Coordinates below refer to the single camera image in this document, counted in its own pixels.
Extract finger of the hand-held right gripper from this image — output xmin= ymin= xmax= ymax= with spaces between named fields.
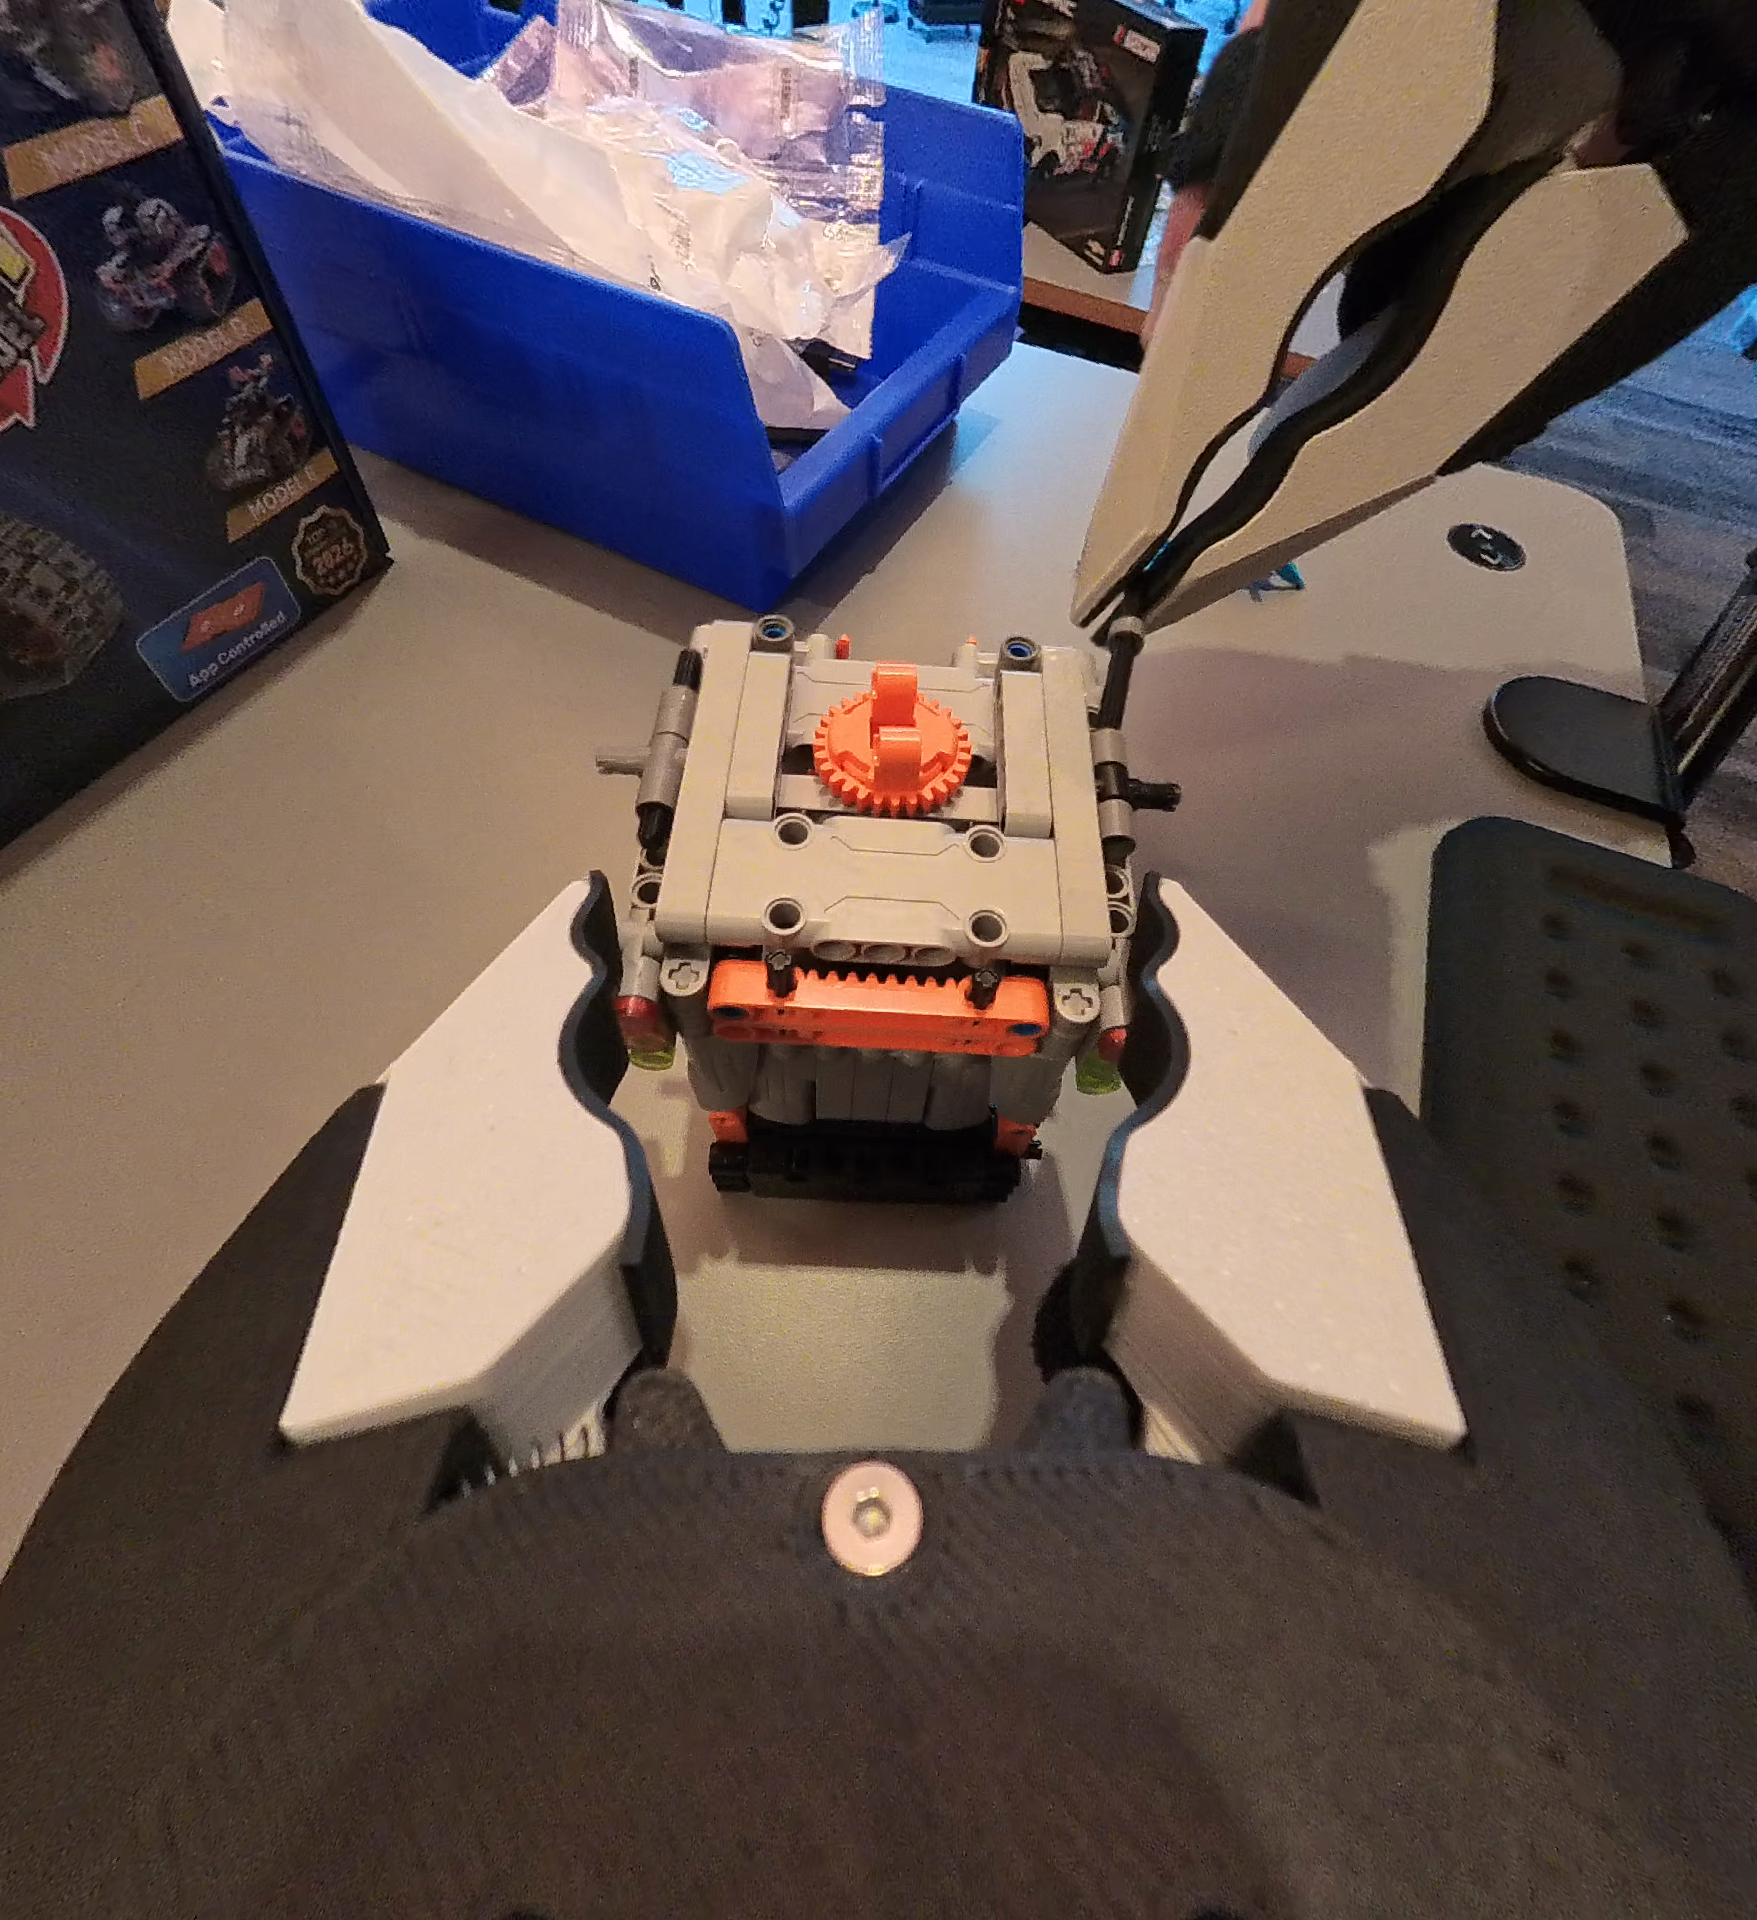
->
xmin=1067 ymin=0 xmax=1564 ymax=631
xmin=1119 ymin=158 xmax=1696 ymax=637

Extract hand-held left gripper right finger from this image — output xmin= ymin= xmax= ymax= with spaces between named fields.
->
xmin=1053 ymin=872 xmax=1471 ymax=1472

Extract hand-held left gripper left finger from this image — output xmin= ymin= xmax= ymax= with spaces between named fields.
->
xmin=272 ymin=872 xmax=688 ymax=1472

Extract grey orange toy brick assembly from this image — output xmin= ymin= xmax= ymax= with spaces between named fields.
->
xmin=594 ymin=615 xmax=1180 ymax=1209

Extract brown background table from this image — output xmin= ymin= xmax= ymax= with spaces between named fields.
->
xmin=1014 ymin=226 xmax=1329 ymax=378

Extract black toy car box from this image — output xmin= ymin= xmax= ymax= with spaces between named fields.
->
xmin=974 ymin=0 xmax=1211 ymax=279

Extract black perforated armrest pad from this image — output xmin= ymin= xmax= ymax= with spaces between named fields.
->
xmin=1419 ymin=816 xmax=1757 ymax=1801

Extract black stand base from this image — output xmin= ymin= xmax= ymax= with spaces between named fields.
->
xmin=1484 ymin=496 xmax=1757 ymax=828

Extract blue plastic bin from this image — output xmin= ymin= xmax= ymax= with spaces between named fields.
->
xmin=209 ymin=0 xmax=1025 ymax=612

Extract clear plastic bags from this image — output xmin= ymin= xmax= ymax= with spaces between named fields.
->
xmin=173 ymin=0 xmax=896 ymax=422

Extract dark robot kit box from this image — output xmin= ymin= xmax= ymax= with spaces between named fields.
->
xmin=0 ymin=0 xmax=394 ymax=902

